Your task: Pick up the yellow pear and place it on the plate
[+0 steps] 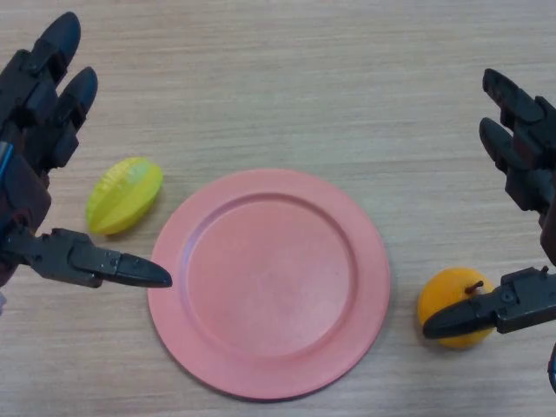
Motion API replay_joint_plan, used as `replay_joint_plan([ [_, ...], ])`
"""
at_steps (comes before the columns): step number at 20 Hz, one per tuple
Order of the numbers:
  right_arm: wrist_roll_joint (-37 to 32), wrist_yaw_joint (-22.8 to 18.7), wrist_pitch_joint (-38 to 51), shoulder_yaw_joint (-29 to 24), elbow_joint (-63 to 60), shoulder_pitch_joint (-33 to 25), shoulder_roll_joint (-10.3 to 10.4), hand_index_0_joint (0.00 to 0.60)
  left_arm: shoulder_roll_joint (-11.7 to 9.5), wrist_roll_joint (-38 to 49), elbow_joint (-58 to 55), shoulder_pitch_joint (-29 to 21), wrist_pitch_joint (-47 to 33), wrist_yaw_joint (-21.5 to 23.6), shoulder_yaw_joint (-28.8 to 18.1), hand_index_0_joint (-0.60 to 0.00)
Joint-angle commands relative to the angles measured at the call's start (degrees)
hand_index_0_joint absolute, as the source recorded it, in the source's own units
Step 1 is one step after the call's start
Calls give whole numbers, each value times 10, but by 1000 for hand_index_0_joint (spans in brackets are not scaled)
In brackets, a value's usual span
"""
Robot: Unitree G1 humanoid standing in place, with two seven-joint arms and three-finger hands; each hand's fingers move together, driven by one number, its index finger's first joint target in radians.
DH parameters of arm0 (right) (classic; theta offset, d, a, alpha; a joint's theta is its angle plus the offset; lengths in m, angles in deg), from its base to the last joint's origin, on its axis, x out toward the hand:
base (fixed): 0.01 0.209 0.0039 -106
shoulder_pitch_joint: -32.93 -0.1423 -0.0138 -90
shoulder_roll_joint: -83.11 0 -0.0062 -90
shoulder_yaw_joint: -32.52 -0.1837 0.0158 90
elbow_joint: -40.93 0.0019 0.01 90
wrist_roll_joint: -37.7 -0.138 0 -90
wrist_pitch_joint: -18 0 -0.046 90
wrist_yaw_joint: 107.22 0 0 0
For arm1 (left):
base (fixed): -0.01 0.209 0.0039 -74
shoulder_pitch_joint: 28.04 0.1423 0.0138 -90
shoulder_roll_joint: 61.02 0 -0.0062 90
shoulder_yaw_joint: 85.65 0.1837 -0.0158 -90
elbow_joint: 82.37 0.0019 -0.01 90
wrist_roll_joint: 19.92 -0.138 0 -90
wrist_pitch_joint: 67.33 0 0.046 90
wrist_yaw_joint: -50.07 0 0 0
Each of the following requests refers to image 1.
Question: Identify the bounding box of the pink round plate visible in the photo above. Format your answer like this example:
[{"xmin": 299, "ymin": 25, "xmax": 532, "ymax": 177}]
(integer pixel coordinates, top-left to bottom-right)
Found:
[{"xmin": 146, "ymin": 168, "xmax": 391, "ymax": 401}]

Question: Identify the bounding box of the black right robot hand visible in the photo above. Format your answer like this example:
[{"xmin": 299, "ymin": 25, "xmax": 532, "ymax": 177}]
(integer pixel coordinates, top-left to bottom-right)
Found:
[{"xmin": 422, "ymin": 68, "xmax": 556, "ymax": 392}]

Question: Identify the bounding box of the yellow green starfruit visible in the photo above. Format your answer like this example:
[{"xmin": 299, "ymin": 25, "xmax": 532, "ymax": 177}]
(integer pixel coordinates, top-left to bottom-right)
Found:
[{"xmin": 85, "ymin": 156, "xmax": 165, "ymax": 236}]

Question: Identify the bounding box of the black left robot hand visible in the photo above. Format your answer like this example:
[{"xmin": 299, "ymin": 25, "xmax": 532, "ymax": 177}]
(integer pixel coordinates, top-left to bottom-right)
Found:
[{"xmin": 0, "ymin": 11, "xmax": 174, "ymax": 290}]

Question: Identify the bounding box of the yellow orange pear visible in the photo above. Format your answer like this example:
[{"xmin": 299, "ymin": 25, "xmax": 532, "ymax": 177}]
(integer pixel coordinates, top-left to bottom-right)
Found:
[{"xmin": 417, "ymin": 267, "xmax": 496, "ymax": 349}]

